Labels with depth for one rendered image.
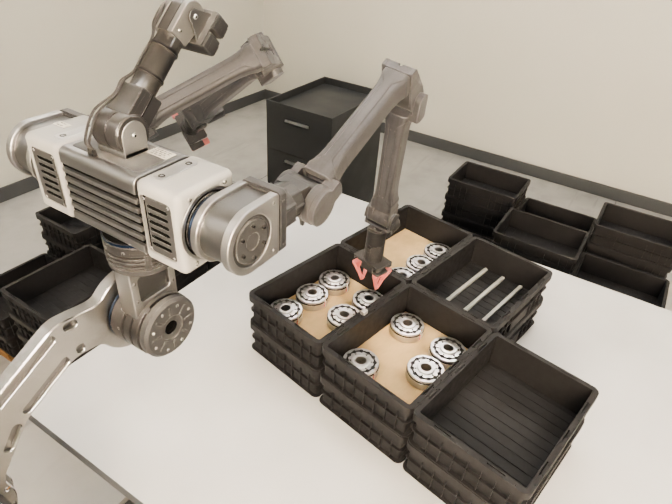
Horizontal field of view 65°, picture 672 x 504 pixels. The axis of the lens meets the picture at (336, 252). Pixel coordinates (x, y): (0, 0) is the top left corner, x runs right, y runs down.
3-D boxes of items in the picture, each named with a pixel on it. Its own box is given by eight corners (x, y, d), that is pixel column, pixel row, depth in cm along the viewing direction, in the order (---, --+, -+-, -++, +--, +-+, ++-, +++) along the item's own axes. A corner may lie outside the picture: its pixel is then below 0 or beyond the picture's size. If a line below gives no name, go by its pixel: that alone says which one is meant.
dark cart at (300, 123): (322, 257, 334) (330, 119, 282) (266, 233, 352) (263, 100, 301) (371, 217, 378) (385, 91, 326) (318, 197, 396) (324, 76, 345)
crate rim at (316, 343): (318, 351, 142) (318, 345, 140) (246, 298, 158) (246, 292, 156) (407, 287, 167) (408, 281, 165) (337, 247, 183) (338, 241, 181)
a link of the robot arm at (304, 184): (271, 182, 97) (295, 194, 95) (304, 163, 104) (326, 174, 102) (267, 223, 102) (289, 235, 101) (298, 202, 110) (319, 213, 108)
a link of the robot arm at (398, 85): (389, 41, 115) (430, 56, 112) (390, 87, 127) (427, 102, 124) (266, 190, 100) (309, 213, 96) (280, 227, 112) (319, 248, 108)
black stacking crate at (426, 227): (403, 310, 172) (408, 282, 166) (336, 270, 188) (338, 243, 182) (467, 261, 197) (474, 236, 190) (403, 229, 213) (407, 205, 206)
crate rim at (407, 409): (409, 418, 126) (410, 411, 124) (318, 351, 142) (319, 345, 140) (492, 336, 151) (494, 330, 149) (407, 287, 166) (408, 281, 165)
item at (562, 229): (562, 302, 288) (590, 232, 262) (548, 333, 267) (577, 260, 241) (491, 275, 304) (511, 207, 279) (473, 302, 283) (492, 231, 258)
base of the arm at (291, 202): (243, 236, 98) (240, 177, 91) (271, 218, 103) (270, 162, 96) (281, 253, 94) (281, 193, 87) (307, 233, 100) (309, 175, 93)
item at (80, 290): (74, 404, 214) (46, 321, 189) (29, 371, 227) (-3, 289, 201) (152, 346, 243) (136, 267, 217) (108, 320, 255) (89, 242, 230)
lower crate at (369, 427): (398, 469, 137) (404, 440, 130) (315, 402, 153) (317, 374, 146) (477, 385, 162) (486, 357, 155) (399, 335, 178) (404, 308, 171)
